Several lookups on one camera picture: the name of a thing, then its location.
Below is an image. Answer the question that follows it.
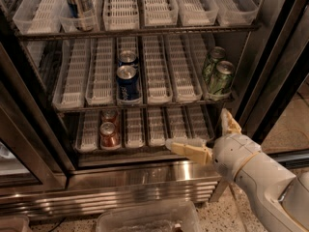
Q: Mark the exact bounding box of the wire shelf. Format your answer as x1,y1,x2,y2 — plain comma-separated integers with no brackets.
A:
53,93,237,113
15,23,260,42

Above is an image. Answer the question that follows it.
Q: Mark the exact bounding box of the clear plastic bin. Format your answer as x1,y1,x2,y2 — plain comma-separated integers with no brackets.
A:
96,200,203,232

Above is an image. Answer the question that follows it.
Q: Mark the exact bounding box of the rear red soda can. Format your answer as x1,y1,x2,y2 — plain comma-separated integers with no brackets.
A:
100,109,119,128

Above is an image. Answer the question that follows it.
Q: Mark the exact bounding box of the green soda can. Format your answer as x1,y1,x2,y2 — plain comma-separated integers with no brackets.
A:
202,46,226,83
208,61,235,95

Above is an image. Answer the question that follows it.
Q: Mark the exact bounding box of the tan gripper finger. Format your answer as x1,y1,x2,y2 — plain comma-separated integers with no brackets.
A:
221,108,241,135
165,138,212,165

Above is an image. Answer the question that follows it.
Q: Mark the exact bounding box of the stainless steel fridge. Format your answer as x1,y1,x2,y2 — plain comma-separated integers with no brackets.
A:
0,0,308,219

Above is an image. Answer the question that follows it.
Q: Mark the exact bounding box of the blue soda can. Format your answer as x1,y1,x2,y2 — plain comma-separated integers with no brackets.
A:
118,50,138,69
116,66,140,101

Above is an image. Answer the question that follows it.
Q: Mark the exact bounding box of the middle wire shelf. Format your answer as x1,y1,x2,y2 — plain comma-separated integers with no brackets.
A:
53,93,237,113

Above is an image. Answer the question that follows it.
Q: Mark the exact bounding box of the red soda can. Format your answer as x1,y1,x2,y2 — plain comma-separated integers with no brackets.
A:
100,109,119,128
99,123,120,148

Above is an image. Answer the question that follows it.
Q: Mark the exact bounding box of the clear tray holding red cans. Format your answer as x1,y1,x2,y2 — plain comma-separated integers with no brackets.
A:
99,110,121,150

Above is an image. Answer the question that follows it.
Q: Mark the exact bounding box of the top wire shelf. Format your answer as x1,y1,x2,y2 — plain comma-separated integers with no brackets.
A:
15,23,260,42

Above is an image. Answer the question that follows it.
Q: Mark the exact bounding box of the tall silver blue can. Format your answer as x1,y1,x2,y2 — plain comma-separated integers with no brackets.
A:
60,0,98,32

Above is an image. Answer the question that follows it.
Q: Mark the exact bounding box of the clear tray holding tall can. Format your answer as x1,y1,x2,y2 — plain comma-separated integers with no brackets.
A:
59,0,102,32

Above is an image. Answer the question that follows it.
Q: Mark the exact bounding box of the front blue soda can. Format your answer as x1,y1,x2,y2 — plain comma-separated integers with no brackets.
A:
116,66,140,101

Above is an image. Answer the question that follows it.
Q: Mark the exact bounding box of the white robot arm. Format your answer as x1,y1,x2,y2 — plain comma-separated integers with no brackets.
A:
165,109,309,232

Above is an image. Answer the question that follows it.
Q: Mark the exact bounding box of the front red soda can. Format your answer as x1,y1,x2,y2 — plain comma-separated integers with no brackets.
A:
99,123,120,148

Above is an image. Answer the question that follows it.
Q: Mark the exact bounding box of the clear tray holding blue cans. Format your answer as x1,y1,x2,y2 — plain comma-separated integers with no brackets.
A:
116,37,141,104

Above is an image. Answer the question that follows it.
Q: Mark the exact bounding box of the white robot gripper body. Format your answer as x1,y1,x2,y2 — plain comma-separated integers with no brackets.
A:
212,133,262,182

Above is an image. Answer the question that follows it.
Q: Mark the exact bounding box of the small clear container corner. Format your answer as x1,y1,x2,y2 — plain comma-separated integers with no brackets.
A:
0,216,33,232

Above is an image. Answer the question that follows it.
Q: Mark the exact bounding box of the fridge glass door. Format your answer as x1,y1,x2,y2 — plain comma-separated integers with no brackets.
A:
232,0,309,143

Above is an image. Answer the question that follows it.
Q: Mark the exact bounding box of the rear blue soda can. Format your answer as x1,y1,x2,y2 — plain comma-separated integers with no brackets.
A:
118,50,138,69

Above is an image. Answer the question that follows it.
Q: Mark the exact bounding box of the clear tray holding green cans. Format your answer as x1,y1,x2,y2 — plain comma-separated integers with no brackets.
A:
188,33,231,101

